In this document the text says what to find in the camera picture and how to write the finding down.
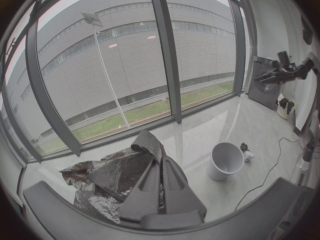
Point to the crumpled black plastic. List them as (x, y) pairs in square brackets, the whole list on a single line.
[(244, 147)]

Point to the white laundry basket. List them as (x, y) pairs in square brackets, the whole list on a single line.
[(283, 114)]

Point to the crumpled white paper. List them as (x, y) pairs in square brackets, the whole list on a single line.
[(248, 156)]

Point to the window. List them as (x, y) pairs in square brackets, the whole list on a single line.
[(165, 59)]

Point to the black plastic bag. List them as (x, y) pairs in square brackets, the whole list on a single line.
[(112, 174)]

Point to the grey washing machine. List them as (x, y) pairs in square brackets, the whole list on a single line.
[(262, 94)]

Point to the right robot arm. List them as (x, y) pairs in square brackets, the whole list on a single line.
[(303, 70)]

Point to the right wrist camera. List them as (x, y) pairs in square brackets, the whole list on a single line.
[(283, 57)]

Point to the black garment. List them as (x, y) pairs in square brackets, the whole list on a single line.
[(285, 103)]

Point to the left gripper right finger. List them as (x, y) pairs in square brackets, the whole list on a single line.
[(177, 196)]

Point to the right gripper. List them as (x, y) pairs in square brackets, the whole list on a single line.
[(283, 77)]

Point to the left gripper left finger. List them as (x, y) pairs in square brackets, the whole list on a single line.
[(143, 196)]

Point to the white trash bin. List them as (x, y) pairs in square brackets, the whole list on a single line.
[(227, 159)]

